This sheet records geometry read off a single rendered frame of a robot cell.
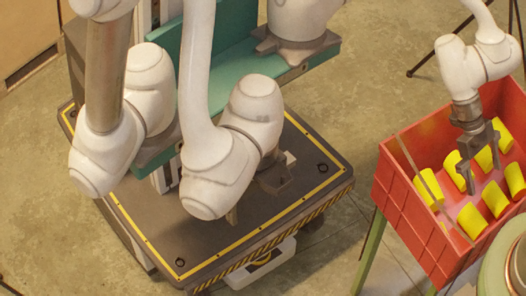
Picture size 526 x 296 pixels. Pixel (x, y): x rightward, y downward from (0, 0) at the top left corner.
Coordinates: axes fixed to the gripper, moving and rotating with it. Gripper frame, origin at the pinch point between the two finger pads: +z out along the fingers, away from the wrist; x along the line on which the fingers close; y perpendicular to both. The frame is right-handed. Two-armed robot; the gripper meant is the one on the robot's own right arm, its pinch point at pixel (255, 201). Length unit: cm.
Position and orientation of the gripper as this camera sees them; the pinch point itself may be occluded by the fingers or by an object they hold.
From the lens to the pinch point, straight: 174.9
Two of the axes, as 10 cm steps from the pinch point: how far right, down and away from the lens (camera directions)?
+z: -0.3, 5.9, 8.1
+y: -6.5, -6.3, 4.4
